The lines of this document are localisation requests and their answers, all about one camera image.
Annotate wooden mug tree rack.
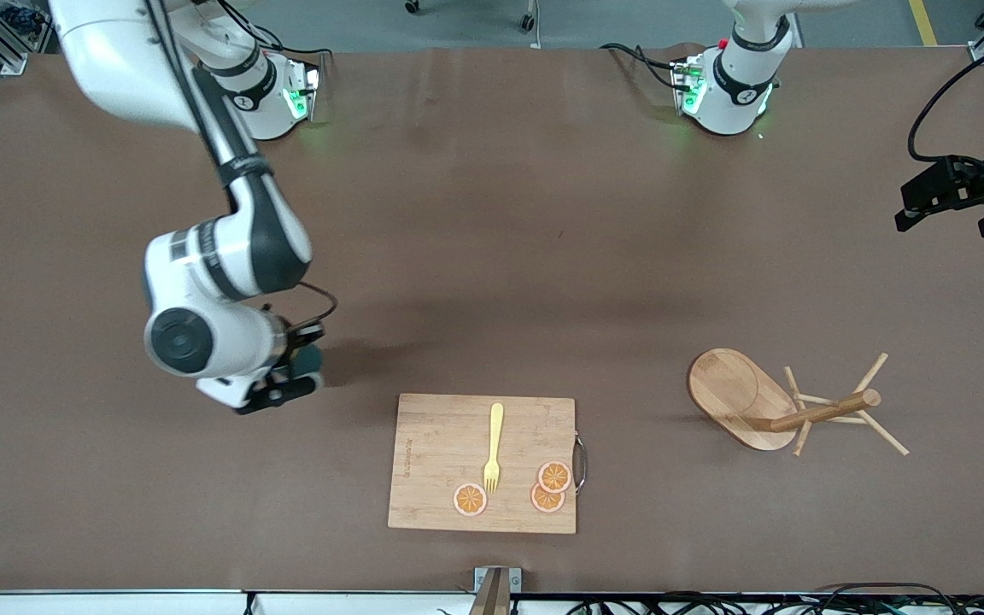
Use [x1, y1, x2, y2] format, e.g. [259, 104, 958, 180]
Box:
[687, 348, 911, 457]

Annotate bamboo cutting board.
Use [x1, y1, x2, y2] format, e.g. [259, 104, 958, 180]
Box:
[388, 393, 589, 536]

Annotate yellow plastic fork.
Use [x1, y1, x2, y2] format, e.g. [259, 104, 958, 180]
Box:
[483, 403, 506, 495]

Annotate white shelf board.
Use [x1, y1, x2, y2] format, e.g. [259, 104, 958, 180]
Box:
[0, 589, 984, 615]

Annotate black right base cable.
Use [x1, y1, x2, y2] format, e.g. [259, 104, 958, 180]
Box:
[202, 0, 335, 86]

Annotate black base cable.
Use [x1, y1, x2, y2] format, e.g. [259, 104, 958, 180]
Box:
[601, 43, 682, 91]
[202, 0, 335, 86]

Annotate aluminium camera post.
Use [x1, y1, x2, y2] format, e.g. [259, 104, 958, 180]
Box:
[468, 571, 510, 615]

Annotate metal mounting bracket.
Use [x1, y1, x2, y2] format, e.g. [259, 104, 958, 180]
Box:
[473, 566, 523, 595]

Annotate black left base cable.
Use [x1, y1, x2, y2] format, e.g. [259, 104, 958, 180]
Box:
[601, 43, 682, 91]

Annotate looping black cable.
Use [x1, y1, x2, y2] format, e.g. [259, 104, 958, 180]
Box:
[812, 583, 963, 615]

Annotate blue wire bundle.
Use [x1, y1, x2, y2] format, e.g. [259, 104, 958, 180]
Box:
[0, 4, 42, 37]

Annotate tangled black cables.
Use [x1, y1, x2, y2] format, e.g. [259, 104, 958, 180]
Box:
[567, 594, 809, 615]

